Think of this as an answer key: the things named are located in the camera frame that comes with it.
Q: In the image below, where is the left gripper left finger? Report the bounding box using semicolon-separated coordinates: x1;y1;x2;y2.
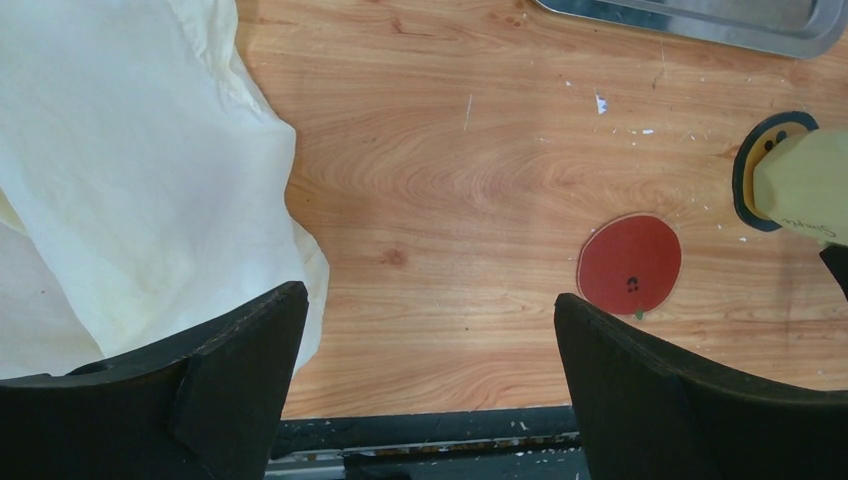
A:
1;282;309;479

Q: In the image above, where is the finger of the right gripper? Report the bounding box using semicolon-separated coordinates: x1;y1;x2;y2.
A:
820;245;848;298

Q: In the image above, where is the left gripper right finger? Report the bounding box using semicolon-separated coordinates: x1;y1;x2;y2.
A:
554;294;847;479

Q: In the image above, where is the green handled white mug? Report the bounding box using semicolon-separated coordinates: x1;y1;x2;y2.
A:
753;128;847;245

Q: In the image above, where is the steel baking tray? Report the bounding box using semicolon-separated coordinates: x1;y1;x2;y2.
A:
538;0;847;59

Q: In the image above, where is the yellow face coaster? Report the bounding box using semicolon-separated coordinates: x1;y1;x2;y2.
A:
731;111;819;232

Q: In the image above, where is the red apple coaster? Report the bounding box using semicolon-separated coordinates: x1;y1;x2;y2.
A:
576;213;683;318

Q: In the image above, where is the cream cloth bag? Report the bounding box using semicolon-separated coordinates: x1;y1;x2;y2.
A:
1;1;330;378

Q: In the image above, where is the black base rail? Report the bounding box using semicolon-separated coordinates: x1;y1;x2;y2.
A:
265;406;591;479

